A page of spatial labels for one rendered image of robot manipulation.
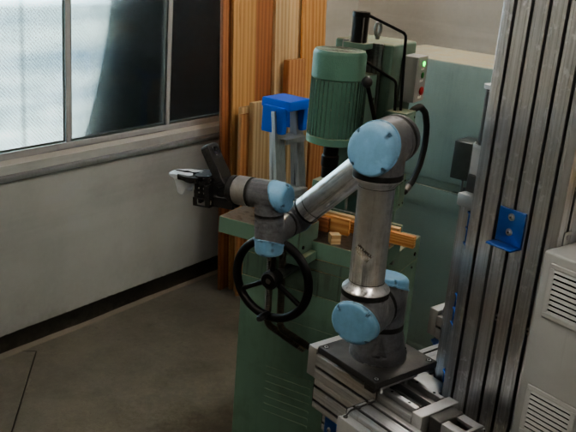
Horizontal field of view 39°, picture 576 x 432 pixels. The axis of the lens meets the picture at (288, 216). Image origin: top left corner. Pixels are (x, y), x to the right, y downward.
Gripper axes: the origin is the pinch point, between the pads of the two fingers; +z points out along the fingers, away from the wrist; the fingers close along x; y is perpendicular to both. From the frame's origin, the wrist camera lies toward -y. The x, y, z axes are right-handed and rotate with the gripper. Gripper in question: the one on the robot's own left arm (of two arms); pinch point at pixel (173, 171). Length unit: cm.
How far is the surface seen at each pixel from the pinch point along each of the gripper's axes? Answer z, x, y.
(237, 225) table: 17, 56, 35
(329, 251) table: -18, 56, 38
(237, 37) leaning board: 99, 180, -14
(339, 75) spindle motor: -15, 67, -18
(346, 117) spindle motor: -17, 69, -4
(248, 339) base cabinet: 13, 54, 77
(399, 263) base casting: -28, 93, 53
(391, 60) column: -22, 93, -20
